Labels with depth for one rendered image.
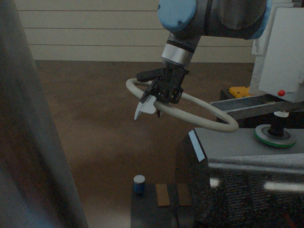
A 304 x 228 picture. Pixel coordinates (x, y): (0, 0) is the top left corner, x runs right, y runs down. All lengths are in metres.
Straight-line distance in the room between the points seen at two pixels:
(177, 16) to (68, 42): 7.32
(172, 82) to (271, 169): 0.85
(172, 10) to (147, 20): 6.59
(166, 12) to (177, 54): 0.15
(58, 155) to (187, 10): 0.43
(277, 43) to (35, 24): 7.53
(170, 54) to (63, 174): 0.52
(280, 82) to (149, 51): 6.16
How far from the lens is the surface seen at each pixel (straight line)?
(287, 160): 1.41
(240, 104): 1.22
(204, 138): 1.37
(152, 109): 0.64
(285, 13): 1.27
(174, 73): 0.66
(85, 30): 7.53
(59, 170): 0.17
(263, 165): 1.33
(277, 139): 1.41
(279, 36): 1.27
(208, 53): 7.34
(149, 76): 0.70
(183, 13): 0.52
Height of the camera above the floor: 1.51
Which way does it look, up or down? 26 degrees down
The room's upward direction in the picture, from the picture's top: straight up
